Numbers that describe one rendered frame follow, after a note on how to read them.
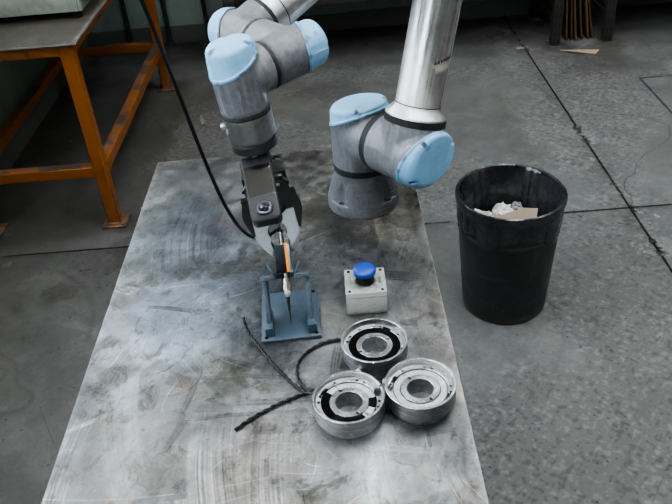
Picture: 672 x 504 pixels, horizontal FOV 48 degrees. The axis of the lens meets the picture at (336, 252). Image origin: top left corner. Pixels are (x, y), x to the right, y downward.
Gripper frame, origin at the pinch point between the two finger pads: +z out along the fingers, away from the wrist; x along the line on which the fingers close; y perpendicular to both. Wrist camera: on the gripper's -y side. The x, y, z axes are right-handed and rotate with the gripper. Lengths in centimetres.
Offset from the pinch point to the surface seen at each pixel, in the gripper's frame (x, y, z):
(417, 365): -16.3, -22.1, 11.5
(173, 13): 47, 387, 65
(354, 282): -10.6, -1.4, 9.2
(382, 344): -12.3, -14.7, 12.5
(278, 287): 2.8, 6.4, 12.3
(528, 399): -55, 42, 98
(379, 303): -13.8, -5.1, 12.0
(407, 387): -13.9, -25.8, 11.8
